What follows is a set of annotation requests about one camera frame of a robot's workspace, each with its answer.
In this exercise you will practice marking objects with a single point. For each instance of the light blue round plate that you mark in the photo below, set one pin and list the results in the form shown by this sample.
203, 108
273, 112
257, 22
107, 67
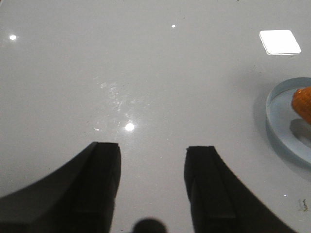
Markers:
288, 133

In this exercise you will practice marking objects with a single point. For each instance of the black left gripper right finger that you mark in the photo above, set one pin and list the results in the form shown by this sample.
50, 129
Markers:
219, 201

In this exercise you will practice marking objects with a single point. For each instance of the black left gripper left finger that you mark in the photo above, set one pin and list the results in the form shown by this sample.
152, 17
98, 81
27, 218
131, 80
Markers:
79, 197

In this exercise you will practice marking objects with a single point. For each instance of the orange corn cob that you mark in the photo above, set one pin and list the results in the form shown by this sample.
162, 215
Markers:
301, 103

